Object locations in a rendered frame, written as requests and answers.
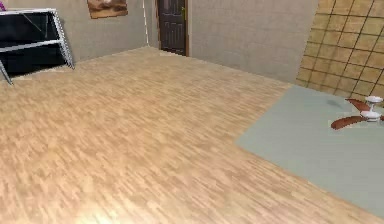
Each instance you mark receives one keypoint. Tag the dark brown room door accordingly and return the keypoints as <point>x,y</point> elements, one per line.
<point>172,25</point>

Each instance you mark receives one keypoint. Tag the white fan with brown blades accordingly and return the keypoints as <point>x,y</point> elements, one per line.
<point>361,115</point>

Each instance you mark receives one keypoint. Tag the purple object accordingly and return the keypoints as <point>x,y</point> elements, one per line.
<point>2,6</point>

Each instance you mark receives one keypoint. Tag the brown framed wall picture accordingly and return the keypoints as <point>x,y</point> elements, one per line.
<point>107,7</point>

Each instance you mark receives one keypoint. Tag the black shelf with grey frame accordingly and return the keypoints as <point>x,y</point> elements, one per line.
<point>30,50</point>

